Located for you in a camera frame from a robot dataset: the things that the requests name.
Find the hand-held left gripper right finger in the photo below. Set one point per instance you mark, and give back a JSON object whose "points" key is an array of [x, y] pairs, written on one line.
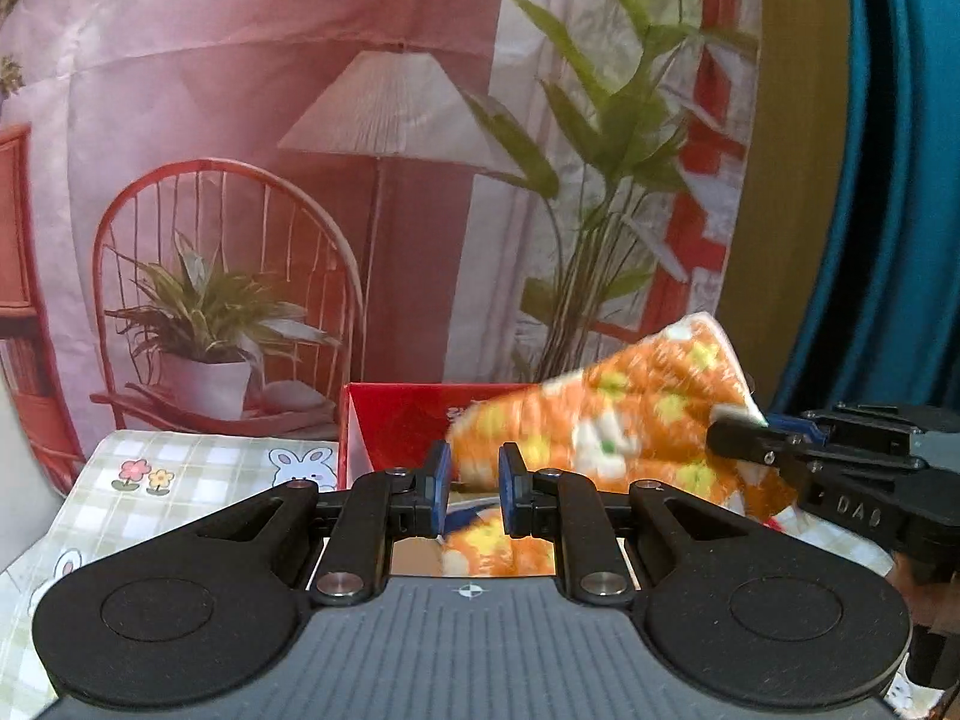
{"points": [[510, 481]]}

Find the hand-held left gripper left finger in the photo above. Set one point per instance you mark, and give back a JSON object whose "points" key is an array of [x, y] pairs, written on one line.
{"points": [[441, 481]]}

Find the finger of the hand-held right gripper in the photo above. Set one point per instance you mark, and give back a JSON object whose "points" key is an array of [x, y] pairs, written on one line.
{"points": [[750, 444], [796, 426]]}

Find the red strawberry print box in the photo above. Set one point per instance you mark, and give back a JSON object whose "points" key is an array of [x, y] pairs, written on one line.
{"points": [[397, 420]]}

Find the orange floral cloth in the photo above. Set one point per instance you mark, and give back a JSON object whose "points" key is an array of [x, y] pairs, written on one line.
{"points": [[645, 405]]}

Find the checked bunny print tablecloth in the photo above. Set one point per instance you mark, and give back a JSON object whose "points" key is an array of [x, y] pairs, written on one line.
{"points": [[210, 465]]}

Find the teal curtain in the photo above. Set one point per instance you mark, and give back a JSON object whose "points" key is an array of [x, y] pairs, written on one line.
{"points": [[900, 165]]}

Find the printed room scene backdrop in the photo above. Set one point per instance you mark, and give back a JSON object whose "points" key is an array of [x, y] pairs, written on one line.
{"points": [[225, 90]]}

